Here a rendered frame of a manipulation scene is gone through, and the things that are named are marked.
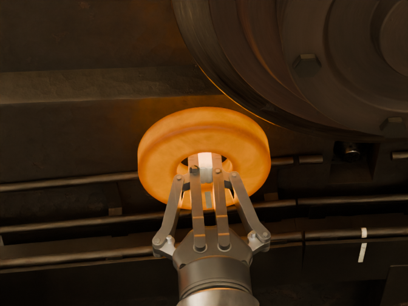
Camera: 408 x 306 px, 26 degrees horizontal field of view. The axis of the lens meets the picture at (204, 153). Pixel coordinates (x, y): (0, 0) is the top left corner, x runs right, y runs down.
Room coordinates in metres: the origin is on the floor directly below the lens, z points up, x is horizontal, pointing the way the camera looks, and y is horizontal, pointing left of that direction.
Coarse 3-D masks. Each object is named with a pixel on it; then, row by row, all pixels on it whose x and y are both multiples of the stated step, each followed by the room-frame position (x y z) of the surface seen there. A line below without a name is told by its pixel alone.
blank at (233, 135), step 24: (168, 120) 0.70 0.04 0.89; (192, 120) 0.69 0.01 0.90; (216, 120) 0.69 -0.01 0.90; (240, 120) 0.70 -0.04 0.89; (144, 144) 0.69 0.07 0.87; (168, 144) 0.68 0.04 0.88; (192, 144) 0.68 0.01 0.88; (216, 144) 0.68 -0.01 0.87; (240, 144) 0.69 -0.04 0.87; (264, 144) 0.69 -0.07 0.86; (144, 168) 0.68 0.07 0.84; (168, 168) 0.68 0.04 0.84; (240, 168) 0.69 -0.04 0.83; (264, 168) 0.69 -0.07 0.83; (168, 192) 0.68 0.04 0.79
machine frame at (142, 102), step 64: (0, 0) 0.81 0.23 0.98; (64, 0) 0.81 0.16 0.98; (128, 0) 0.82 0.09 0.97; (0, 64) 0.81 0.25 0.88; (64, 64) 0.81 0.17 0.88; (128, 64) 0.82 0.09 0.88; (192, 64) 0.82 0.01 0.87; (0, 128) 0.75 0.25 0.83; (64, 128) 0.76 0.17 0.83; (128, 128) 0.76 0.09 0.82; (64, 192) 0.76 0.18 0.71; (128, 192) 0.76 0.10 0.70; (256, 192) 0.77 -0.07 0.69; (320, 192) 0.78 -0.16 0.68; (384, 192) 0.78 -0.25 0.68
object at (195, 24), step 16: (176, 0) 0.67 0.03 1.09; (192, 0) 0.67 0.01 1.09; (176, 16) 0.67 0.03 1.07; (192, 16) 0.67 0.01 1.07; (208, 16) 0.67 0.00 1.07; (192, 32) 0.67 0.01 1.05; (208, 32) 0.67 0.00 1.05; (192, 48) 0.67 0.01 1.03; (208, 48) 0.67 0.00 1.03; (208, 64) 0.67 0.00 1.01; (224, 64) 0.67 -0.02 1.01; (224, 80) 0.67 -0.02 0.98; (240, 80) 0.67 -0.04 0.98; (240, 96) 0.67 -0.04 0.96; (256, 96) 0.67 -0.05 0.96; (256, 112) 0.67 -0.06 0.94; (272, 112) 0.67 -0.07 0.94; (288, 112) 0.67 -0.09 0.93; (288, 128) 0.67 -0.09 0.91; (304, 128) 0.68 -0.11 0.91; (320, 128) 0.68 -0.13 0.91; (336, 128) 0.68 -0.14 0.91
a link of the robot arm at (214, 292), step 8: (208, 288) 0.50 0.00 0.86; (216, 288) 0.49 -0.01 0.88; (224, 288) 0.49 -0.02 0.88; (232, 288) 0.49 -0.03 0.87; (192, 296) 0.48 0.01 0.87; (200, 296) 0.48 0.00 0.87; (208, 296) 0.48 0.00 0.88; (216, 296) 0.48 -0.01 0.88; (224, 296) 0.48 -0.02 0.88; (232, 296) 0.48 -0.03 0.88; (240, 296) 0.48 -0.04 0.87; (248, 296) 0.49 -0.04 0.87; (184, 304) 0.48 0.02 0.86; (192, 304) 0.48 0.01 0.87; (200, 304) 0.47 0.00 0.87; (208, 304) 0.47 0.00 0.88; (216, 304) 0.47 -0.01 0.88; (224, 304) 0.47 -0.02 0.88; (232, 304) 0.47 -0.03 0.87; (240, 304) 0.47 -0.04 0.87; (248, 304) 0.48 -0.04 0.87; (256, 304) 0.48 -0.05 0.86
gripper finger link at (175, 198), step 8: (176, 176) 0.65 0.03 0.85; (176, 184) 0.64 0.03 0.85; (176, 192) 0.63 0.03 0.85; (184, 192) 0.65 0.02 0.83; (168, 200) 0.62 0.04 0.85; (176, 200) 0.62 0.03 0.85; (168, 208) 0.61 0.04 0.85; (176, 208) 0.61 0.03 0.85; (168, 216) 0.60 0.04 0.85; (176, 216) 0.61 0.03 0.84; (168, 224) 0.59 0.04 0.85; (176, 224) 0.60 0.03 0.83; (160, 232) 0.58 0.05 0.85; (168, 232) 0.58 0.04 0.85; (152, 240) 0.57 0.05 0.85; (160, 240) 0.57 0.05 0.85; (160, 256) 0.56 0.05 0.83
